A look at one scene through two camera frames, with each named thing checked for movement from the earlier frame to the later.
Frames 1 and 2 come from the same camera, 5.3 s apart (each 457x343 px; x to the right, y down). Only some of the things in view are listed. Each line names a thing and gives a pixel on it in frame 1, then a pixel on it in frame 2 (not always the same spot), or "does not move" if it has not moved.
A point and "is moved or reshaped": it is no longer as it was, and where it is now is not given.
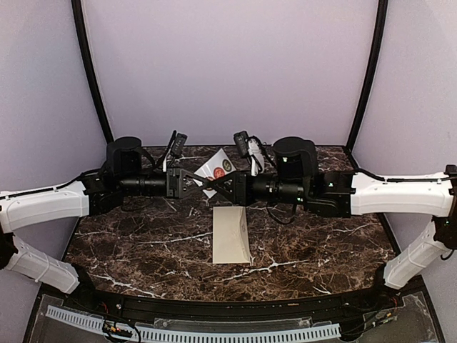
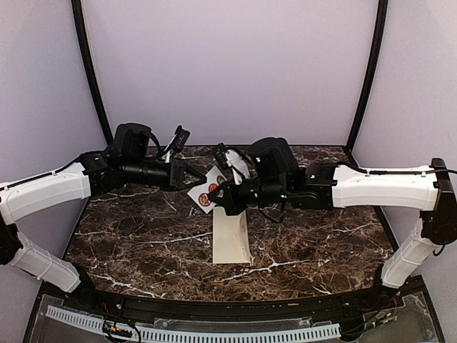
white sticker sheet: [218, 166] is moved or reshaped
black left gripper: [176, 179] to [177, 171]
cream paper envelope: [230, 241] does not move
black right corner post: [379, 38] does not move
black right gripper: [240, 191] to [233, 206]
